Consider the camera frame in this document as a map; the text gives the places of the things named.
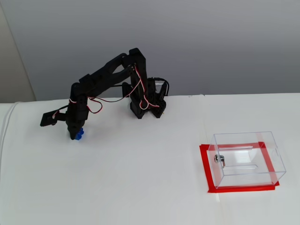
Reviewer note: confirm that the transparent plastic box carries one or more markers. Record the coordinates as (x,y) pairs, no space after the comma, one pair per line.
(269,179)

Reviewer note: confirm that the blue lego brick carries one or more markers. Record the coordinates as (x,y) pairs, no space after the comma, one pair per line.
(80,134)

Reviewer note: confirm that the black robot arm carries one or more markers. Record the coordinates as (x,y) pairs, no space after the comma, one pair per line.
(138,70)

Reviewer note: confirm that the silver cylinder lock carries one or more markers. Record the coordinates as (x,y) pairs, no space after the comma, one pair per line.
(218,159)

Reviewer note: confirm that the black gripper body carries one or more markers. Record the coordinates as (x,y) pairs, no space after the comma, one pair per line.
(74,123)

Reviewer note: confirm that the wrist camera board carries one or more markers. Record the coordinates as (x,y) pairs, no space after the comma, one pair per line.
(48,118)

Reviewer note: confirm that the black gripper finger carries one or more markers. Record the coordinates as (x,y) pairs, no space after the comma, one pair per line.
(73,131)

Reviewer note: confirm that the red tape frame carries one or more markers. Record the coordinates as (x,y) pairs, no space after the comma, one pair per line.
(234,189)

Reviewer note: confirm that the black table clamp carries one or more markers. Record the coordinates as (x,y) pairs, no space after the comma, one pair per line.
(125,90)

